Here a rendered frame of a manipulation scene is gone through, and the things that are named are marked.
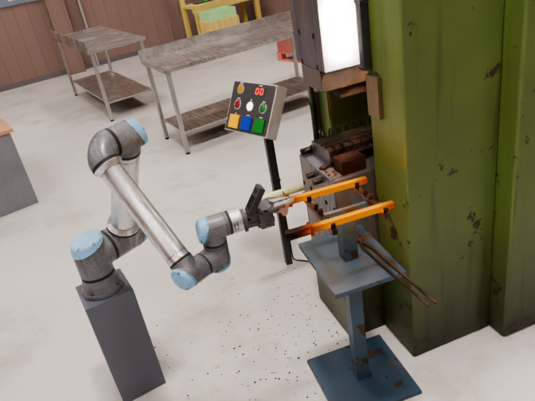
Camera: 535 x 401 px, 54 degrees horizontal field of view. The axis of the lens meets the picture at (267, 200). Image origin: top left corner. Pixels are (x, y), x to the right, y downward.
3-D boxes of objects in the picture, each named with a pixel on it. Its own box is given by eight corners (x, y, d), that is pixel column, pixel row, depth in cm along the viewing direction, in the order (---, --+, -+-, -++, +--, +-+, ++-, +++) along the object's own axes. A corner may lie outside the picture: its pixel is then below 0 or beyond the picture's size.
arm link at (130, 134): (99, 244, 248) (95, 121, 195) (128, 227, 259) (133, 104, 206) (119, 265, 243) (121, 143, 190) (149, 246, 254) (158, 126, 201)
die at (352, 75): (322, 92, 227) (319, 71, 223) (303, 83, 244) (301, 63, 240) (406, 69, 237) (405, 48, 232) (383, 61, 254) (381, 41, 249)
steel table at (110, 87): (117, 82, 858) (98, 18, 811) (163, 105, 700) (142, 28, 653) (72, 95, 828) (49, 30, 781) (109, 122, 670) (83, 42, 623)
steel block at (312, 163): (342, 265, 251) (333, 182, 230) (310, 229, 283) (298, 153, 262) (442, 228, 264) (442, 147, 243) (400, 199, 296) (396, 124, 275)
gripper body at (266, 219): (269, 216, 203) (240, 224, 200) (267, 196, 198) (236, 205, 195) (277, 225, 196) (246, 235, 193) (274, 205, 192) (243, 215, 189)
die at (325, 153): (330, 166, 244) (329, 149, 240) (312, 153, 261) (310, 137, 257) (409, 142, 254) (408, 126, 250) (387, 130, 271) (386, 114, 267)
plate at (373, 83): (379, 120, 212) (376, 79, 204) (368, 114, 219) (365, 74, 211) (384, 118, 212) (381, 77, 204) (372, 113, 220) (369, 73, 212)
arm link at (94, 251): (73, 274, 238) (60, 242, 230) (105, 255, 249) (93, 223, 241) (91, 285, 229) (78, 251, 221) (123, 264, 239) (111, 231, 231)
